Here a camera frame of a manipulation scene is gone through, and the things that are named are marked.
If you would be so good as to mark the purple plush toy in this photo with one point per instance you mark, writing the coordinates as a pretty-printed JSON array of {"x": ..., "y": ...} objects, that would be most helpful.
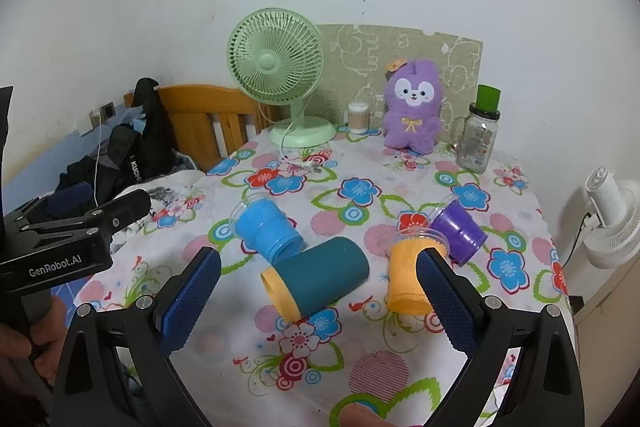
[{"x": 412, "y": 127}]

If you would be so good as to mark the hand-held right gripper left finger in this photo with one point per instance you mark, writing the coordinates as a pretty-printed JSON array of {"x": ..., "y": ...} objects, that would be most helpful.
[{"x": 192, "y": 302}]

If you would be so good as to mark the beige patterned board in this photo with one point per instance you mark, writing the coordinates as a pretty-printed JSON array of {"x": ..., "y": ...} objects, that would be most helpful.
[{"x": 360, "y": 52}]

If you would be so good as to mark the wall socket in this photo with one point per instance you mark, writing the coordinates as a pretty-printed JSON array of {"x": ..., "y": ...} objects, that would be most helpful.
[{"x": 106, "y": 110}]

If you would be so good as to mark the black bag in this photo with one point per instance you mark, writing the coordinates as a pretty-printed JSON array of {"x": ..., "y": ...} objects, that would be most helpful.
[{"x": 150, "y": 132}]

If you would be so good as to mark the white standing fan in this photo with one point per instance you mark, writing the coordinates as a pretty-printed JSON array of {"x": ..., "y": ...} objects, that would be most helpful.
[{"x": 607, "y": 202}]

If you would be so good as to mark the teal cup with yellow rim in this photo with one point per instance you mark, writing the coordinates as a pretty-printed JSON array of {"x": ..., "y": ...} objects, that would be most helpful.
[{"x": 320, "y": 274}]

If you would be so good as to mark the purple plastic cup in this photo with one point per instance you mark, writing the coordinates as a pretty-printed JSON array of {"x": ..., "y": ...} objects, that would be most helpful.
[{"x": 457, "y": 232}]

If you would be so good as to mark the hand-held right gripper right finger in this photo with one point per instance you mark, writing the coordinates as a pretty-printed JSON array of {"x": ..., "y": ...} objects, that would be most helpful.
[{"x": 447, "y": 307}]

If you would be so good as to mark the wooden chair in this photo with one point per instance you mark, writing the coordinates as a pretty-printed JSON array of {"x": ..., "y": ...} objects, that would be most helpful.
[{"x": 200, "y": 102}]

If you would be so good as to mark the blue plastic cup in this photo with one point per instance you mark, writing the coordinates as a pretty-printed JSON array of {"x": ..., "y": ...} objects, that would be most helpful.
[{"x": 265, "y": 227}]

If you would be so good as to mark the glass jar with green lid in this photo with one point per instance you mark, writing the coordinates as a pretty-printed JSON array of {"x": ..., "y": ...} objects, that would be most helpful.
[{"x": 477, "y": 142}]

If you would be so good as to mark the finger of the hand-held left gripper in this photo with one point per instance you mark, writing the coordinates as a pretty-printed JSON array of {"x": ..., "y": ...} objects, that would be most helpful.
[
  {"x": 120, "y": 207},
  {"x": 72, "y": 198}
]

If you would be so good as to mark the orange plastic cup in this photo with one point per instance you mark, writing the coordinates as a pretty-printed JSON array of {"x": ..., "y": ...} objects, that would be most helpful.
[{"x": 402, "y": 272}]

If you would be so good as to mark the beige cabinet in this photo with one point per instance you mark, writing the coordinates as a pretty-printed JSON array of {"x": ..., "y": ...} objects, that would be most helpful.
[{"x": 615, "y": 307}]

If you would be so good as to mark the person's left hand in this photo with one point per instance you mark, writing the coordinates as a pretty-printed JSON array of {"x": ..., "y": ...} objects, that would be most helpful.
[{"x": 47, "y": 337}]

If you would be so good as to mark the floral tablecloth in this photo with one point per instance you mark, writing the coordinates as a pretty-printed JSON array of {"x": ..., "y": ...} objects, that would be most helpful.
[{"x": 350, "y": 167}]

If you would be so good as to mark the green desk fan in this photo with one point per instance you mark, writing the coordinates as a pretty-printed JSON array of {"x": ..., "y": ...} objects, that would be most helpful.
[{"x": 265, "y": 62}]

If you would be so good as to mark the cotton swab jar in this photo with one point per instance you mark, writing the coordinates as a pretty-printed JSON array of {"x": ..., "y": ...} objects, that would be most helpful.
[{"x": 358, "y": 119}]

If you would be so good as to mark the pile of dark clothes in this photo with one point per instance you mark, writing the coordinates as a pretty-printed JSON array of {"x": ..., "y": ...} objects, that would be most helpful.
[{"x": 80, "y": 174}]

